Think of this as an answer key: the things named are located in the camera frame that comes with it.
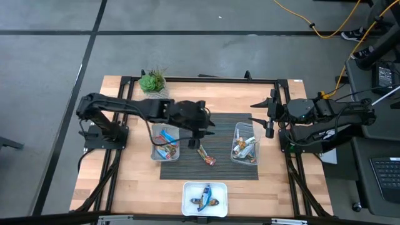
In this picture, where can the loose snack bars on mat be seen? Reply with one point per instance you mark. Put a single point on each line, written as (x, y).
(206, 155)

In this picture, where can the orange and white granola bar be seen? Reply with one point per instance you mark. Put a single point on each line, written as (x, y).
(241, 143)

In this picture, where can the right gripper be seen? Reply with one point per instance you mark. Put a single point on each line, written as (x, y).
(300, 111)

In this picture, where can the silver aluminium bracket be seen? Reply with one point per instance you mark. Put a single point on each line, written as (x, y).
(289, 222)
(115, 218)

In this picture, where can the black aluminium table frame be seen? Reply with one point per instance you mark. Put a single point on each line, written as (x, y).
(218, 80)

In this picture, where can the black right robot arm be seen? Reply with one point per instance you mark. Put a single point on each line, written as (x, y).
(350, 115)

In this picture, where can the brown granola bar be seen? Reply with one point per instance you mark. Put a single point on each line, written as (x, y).
(215, 202)
(252, 158)

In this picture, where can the white and green granola bar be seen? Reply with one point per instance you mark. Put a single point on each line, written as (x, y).
(247, 151)

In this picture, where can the red and green granola bar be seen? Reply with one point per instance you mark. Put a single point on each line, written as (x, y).
(158, 141)
(171, 149)

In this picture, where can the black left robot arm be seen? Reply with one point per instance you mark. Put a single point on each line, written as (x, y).
(125, 104)

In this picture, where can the black keyboard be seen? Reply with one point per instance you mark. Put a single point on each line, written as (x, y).
(389, 175)

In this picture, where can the dark grey desk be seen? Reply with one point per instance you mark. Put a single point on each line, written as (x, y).
(365, 175)

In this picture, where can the person's shoe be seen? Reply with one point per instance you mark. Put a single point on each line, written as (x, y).
(362, 53)
(352, 34)

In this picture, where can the dark furniture leg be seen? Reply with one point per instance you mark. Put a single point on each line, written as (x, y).
(11, 143)

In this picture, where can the clear plastic bin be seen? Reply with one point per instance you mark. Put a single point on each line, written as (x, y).
(247, 128)

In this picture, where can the person's leg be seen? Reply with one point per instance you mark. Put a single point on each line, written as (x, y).
(376, 12)

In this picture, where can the black caster wheel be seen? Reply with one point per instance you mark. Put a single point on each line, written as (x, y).
(356, 207)

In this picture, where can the dark woven mat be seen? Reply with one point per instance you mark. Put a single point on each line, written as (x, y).
(218, 168)

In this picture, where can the white plastic bin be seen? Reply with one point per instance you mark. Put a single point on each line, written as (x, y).
(190, 190)

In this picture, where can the potted succulent plant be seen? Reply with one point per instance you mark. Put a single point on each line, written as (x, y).
(148, 83)

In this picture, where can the black power adapter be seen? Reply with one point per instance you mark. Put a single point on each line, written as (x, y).
(384, 78)

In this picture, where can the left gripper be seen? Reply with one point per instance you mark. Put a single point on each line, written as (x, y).
(190, 114)

